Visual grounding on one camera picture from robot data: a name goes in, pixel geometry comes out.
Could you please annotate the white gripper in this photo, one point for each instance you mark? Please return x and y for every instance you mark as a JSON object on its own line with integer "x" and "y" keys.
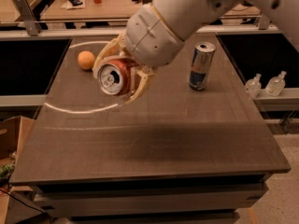
{"x": 152, "y": 38}

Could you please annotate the clear plastic bottle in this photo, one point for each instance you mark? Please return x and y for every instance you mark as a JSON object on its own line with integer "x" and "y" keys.
{"x": 276, "y": 84}
{"x": 253, "y": 86}

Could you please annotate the silver blue energy drink can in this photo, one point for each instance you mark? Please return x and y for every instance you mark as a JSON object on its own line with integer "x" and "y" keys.
{"x": 201, "y": 62}

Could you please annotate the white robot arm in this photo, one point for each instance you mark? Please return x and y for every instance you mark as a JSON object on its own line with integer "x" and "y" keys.
{"x": 185, "y": 17}

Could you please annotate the red Coca-Cola can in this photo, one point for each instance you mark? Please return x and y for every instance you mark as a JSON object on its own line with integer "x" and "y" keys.
{"x": 117, "y": 76}

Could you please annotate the clear plastic bottle far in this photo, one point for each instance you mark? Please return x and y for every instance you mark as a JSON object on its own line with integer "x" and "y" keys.
{"x": 276, "y": 84}

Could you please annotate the brown cardboard box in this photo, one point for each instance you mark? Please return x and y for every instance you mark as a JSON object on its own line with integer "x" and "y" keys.
{"x": 14, "y": 133}

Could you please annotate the orange fruit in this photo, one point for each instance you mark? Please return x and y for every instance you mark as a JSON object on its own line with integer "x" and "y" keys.
{"x": 86, "y": 60}

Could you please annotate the left metal bracket post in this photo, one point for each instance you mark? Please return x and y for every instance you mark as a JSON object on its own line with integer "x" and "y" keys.
{"x": 31, "y": 25}

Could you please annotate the grey drawer cabinet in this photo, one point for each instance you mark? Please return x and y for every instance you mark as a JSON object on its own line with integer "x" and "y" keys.
{"x": 174, "y": 199}

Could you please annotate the clear plastic bottle near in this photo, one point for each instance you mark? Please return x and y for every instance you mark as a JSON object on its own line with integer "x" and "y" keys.
{"x": 253, "y": 86}

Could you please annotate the right metal bracket post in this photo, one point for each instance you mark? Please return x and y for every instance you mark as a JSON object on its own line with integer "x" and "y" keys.
{"x": 262, "y": 22}

